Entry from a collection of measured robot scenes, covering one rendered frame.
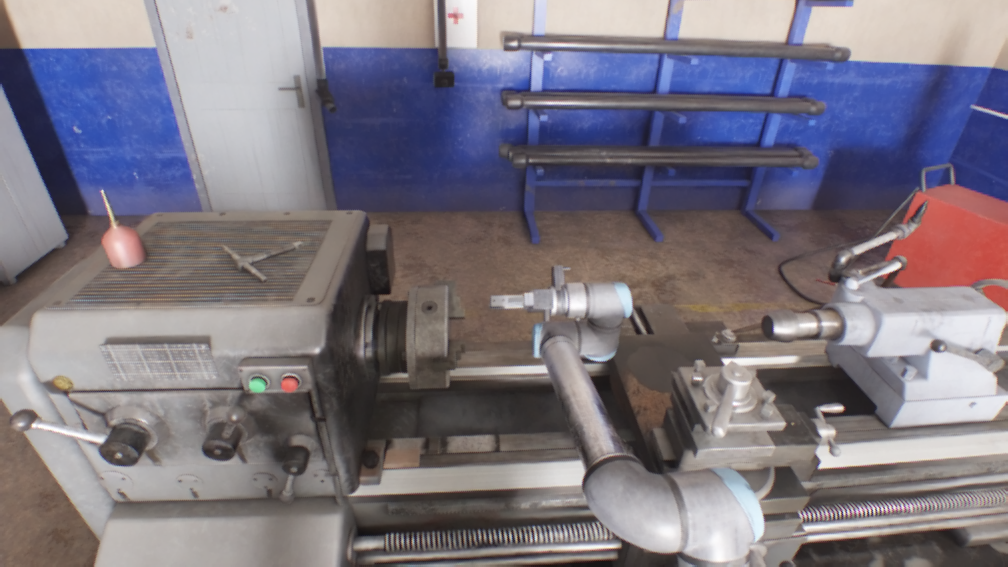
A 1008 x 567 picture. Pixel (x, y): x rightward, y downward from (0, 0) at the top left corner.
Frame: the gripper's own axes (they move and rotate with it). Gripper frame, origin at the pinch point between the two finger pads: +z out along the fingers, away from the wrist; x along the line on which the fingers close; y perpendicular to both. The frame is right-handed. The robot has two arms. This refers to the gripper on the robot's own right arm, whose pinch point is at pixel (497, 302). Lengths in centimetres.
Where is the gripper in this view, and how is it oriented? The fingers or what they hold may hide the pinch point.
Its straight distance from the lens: 126.4
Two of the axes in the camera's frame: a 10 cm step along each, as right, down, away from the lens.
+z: -10.0, 0.1, -0.8
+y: 0.3, 9.8, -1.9
